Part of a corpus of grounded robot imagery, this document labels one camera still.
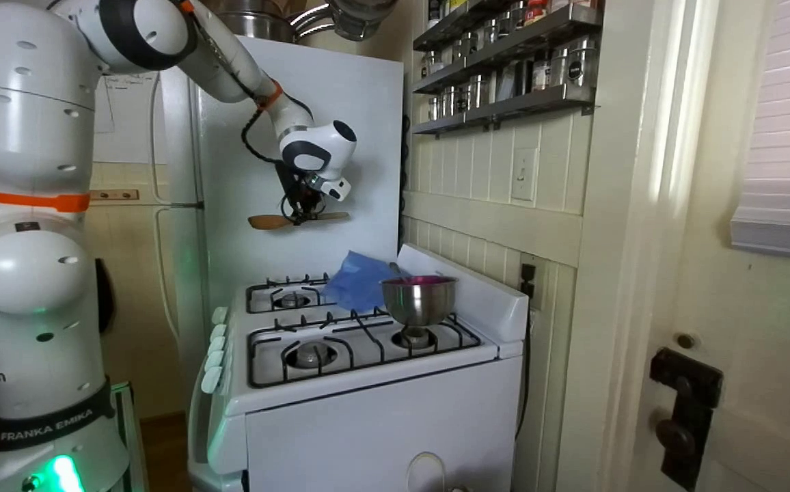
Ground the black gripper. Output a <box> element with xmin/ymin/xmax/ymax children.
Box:
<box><xmin>281</xmin><ymin>178</ymin><xmax>329</xmax><ymax>230</ymax></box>

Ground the wooden spatula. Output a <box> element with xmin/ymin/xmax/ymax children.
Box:
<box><xmin>247</xmin><ymin>206</ymin><xmax>352</xmax><ymax>232</ymax></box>

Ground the hanging steel pot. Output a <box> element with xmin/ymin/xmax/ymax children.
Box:
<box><xmin>322</xmin><ymin>0</ymin><xmax>402</xmax><ymax>42</ymax></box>

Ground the white refrigerator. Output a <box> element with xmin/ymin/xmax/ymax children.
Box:
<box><xmin>151</xmin><ymin>36</ymin><xmax>408</xmax><ymax>420</ymax></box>

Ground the round gas burner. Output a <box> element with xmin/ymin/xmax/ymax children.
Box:
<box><xmin>391</xmin><ymin>324</ymin><xmax>440</xmax><ymax>353</ymax></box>
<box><xmin>281</xmin><ymin>339</ymin><xmax>333</xmax><ymax>372</ymax></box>
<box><xmin>273</xmin><ymin>287</ymin><xmax>311</xmax><ymax>308</ymax></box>

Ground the blue cloth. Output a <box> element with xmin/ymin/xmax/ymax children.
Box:
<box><xmin>322</xmin><ymin>249</ymin><xmax>406</xmax><ymax>313</ymax></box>

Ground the long black burner grate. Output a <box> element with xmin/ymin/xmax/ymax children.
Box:
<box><xmin>244</xmin><ymin>305</ymin><xmax>485</xmax><ymax>390</ymax></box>
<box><xmin>244</xmin><ymin>271</ymin><xmax>333</xmax><ymax>316</ymax></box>

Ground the hanging steel pan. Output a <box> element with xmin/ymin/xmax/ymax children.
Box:
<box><xmin>228</xmin><ymin>0</ymin><xmax>330</xmax><ymax>42</ymax></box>

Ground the metal spice jar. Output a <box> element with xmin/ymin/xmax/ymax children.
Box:
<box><xmin>541</xmin><ymin>45</ymin><xmax>570</xmax><ymax>92</ymax></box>
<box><xmin>462</xmin><ymin>75</ymin><xmax>488</xmax><ymax>111</ymax></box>
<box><xmin>564</xmin><ymin>36</ymin><xmax>597</xmax><ymax>90</ymax></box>

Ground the white gas stove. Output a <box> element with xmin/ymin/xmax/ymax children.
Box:
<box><xmin>184</xmin><ymin>241</ymin><xmax>533</xmax><ymax>492</ymax></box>

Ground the dark metal spice rack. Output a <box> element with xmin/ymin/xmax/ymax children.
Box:
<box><xmin>408</xmin><ymin>0</ymin><xmax>605</xmax><ymax>141</ymax></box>

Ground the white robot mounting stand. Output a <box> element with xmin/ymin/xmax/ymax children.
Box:
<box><xmin>104</xmin><ymin>379</ymin><xmax>149</xmax><ymax>492</ymax></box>

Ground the black door lock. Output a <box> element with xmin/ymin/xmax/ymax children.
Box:
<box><xmin>648</xmin><ymin>344</ymin><xmax>725</xmax><ymax>492</ymax></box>

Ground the white window blind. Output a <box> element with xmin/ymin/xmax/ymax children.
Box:
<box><xmin>727</xmin><ymin>0</ymin><xmax>790</xmax><ymax>265</ymax></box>

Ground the white door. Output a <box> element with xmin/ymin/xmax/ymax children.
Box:
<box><xmin>623</xmin><ymin>0</ymin><xmax>790</xmax><ymax>492</ymax></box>

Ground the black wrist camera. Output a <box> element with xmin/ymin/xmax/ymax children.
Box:
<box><xmin>276</xmin><ymin>161</ymin><xmax>317</xmax><ymax>187</ymax></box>

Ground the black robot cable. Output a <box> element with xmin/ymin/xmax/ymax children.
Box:
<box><xmin>238</xmin><ymin>90</ymin><xmax>317</xmax><ymax>172</ymax></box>

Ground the narrow orange strap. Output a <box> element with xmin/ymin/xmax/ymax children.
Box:
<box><xmin>255</xmin><ymin>78</ymin><xmax>288</xmax><ymax>111</ymax></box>

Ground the white wall switch plate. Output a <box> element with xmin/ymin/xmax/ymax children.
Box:
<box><xmin>511</xmin><ymin>144</ymin><xmax>538</xmax><ymax>204</ymax></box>

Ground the black plug with cable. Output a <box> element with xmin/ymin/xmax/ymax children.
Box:
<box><xmin>518</xmin><ymin>257</ymin><xmax>544</xmax><ymax>439</ymax></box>

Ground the wide orange strap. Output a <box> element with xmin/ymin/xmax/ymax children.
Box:
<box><xmin>0</xmin><ymin>175</ymin><xmax>94</xmax><ymax>217</ymax></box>

